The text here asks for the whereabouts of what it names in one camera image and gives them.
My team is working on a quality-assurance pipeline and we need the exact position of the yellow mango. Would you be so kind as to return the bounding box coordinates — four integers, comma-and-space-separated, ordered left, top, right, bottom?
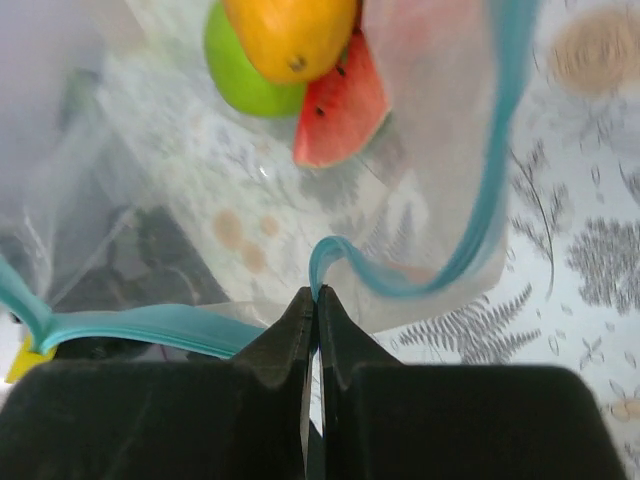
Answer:
223, 0, 359, 84

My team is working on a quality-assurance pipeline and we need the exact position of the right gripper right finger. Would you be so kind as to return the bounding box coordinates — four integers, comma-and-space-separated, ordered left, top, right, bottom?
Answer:
317, 287, 625, 479

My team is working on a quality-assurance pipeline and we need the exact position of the floral table mat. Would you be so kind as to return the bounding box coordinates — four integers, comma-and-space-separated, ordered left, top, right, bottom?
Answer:
379, 1, 639, 479

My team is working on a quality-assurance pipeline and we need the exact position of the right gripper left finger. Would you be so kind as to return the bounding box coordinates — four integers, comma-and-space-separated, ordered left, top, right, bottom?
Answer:
1, 287, 314, 479

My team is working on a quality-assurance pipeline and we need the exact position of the green apple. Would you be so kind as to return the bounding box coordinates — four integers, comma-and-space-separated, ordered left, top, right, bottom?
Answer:
203, 1, 306, 118

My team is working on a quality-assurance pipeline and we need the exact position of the clear zip top bag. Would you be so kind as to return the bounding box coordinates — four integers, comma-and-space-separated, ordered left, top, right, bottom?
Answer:
1, 1, 539, 357

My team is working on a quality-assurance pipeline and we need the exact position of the watermelon slice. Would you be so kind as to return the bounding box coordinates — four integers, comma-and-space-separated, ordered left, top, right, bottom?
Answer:
292, 29, 390, 168

